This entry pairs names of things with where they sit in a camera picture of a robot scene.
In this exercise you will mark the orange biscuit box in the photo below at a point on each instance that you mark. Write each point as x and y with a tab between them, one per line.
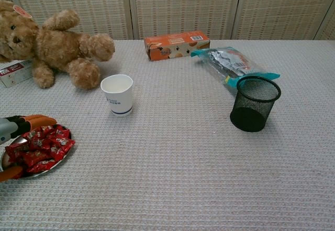
170	50

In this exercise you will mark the small red white box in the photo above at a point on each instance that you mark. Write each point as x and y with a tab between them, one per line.
13	76

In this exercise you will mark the white woven tablecloth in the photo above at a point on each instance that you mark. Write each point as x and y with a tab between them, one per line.
183	163

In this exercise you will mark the white paper cup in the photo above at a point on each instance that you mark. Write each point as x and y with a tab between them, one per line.
117	102

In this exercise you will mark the red wrapped candy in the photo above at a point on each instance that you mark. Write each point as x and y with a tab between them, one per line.
61	142
44	166
56	155
60	130
35	159
36	144
43	131
15	151

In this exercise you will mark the woven folding screen panel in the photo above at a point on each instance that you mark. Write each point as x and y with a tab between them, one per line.
282	5
328	32
183	5
78	5

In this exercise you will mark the brown teddy bear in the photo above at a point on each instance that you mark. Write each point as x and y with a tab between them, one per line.
57	45

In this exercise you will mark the teal snack packet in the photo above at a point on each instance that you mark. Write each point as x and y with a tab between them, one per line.
230	60

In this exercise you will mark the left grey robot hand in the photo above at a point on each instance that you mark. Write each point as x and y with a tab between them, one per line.
21	125

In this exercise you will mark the round metal plate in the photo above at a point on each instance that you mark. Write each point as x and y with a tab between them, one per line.
18	141

